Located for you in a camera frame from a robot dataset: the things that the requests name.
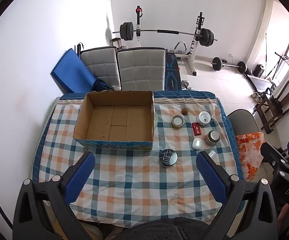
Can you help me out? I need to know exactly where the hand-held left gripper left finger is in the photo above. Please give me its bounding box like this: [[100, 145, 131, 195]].
[[13, 151, 96, 240]]

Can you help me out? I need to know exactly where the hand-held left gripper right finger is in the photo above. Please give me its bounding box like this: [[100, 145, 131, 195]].
[[196, 151, 278, 240]]

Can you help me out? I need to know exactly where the cardboard box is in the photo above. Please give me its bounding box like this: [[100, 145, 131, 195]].
[[73, 91, 155, 151]]

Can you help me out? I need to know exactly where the person's right hand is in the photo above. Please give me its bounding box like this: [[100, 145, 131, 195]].
[[278, 203, 289, 233]]

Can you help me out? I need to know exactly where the orange and white patterned cloth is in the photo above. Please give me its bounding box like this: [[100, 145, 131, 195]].
[[235, 132, 264, 181]]

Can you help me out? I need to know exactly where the perforated metal canister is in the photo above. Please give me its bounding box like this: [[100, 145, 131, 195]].
[[205, 130, 221, 147]]

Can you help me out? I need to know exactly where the black round tin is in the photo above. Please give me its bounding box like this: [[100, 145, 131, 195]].
[[159, 149, 178, 167]]

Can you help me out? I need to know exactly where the grey round chair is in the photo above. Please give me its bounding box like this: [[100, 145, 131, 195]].
[[226, 109, 261, 137]]

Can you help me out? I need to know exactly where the dark brown wooden chair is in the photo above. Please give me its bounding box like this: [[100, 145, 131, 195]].
[[255, 80, 289, 134]]

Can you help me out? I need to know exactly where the checkered tablecloth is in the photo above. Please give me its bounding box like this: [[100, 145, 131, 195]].
[[33, 90, 242, 228]]

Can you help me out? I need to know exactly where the white round jar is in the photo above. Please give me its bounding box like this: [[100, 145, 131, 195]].
[[197, 111, 210, 126]]

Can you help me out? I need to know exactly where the brown tape roll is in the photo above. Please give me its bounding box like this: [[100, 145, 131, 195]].
[[171, 115, 185, 128]]

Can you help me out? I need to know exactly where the dark grey fleece clothing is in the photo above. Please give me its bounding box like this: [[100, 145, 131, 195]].
[[113, 217, 211, 240]]

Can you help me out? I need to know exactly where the small black speaker box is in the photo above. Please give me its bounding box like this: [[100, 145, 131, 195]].
[[254, 64, 265, 78]]

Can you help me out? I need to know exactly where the small chrome dumbbell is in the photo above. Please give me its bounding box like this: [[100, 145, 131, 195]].
[[181, 80, 195, 90]]

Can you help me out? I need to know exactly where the short barbell with black plates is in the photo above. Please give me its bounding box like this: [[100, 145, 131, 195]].
[[211, 57, 247, 73]]

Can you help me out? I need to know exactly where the folded blue mat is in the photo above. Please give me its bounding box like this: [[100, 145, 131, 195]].
[[50, 48, 102, 93]]

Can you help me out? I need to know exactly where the black and blue weight bench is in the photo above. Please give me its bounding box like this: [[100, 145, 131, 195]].
[[165, 52, 183, 91]]

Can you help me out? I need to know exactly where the grey padded chair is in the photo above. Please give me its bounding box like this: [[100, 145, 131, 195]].
[[117, 47, 166, 92], [80, 46, 121, 92]]

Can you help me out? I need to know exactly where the white bench press rack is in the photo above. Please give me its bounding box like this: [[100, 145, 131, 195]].
[[134, 5, 213, 77]]

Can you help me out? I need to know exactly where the long barbell with black plates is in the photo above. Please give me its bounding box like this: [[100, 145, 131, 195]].
[[112, 22, 218, 47]]

